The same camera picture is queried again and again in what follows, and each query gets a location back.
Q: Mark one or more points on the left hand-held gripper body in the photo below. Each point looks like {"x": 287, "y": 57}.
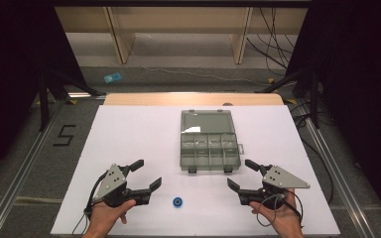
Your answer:
{"x": 112, "y": 185}

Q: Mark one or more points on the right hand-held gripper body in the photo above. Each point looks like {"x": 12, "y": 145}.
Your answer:
{"x": 278, "y": 178}

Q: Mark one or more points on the small blue wheel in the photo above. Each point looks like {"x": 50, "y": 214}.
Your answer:
{"x": 177, "y": 202}

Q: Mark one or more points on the clear grey compartment box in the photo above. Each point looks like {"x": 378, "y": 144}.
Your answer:
{"x": 208, "y": 155}

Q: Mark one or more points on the person's left hand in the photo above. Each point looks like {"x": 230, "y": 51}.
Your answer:
{"x": 104, "y": 216}

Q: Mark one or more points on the person's right hand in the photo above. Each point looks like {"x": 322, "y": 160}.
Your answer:
{"x": 284, "y": 219}

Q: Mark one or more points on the white table cover sheet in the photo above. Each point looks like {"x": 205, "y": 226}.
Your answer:
{"x": 135, "y": 139}

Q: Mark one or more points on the wooden table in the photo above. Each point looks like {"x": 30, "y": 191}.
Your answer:
{"x": 165, "y": 99}

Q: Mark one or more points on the black metal stand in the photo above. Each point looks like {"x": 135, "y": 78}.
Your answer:
{"x": 43, "y": 99}
{"x": 314, "y": 99}

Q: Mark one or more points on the short shiny metal bar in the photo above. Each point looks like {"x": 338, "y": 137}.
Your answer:
{"x": 82, "y": 95}

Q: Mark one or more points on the light blue packet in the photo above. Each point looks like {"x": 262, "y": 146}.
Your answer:
{"x": 113, "y": 78}

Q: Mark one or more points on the beige wooden bench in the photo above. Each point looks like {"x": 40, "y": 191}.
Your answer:
{"x": 122, "y": 46}

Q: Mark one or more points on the black curtain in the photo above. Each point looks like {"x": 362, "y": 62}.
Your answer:
{"x": 360, "y": 82}
{"x": 16, "y": 66}

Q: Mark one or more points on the metal floor rail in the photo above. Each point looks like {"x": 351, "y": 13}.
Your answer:
{"x": 13, "y": 185}
{"x": 343, "y": 185}

